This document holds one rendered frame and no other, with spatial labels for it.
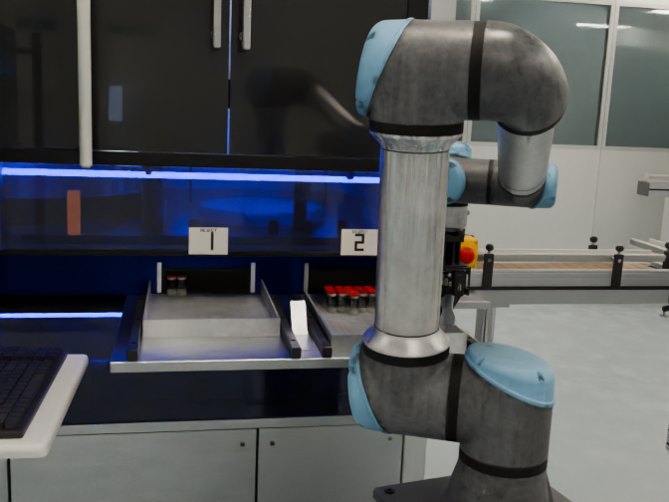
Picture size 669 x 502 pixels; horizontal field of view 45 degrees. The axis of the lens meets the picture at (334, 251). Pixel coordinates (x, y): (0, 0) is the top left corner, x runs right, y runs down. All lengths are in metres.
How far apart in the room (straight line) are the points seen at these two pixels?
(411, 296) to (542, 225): 6.14
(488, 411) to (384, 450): 0.98
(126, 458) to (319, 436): 0.44
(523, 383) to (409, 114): 0.36
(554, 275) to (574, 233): 5.16
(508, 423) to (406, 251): 0.25
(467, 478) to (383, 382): 0.17
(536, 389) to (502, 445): 0.08
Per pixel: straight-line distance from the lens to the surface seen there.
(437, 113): 0.95
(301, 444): 1.95
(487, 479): 1.08
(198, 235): 1.78
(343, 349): 1.48
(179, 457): 1.93
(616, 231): 7.47
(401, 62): 0.94
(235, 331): 1.56
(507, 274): 2.07
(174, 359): 1.44
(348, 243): 1.82
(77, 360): 1.69
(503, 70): 0.93
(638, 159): 7.48
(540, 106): 0.98
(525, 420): 1.05
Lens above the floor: 1.33
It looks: 11 degrees down
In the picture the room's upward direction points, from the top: 2 degrees clockwise
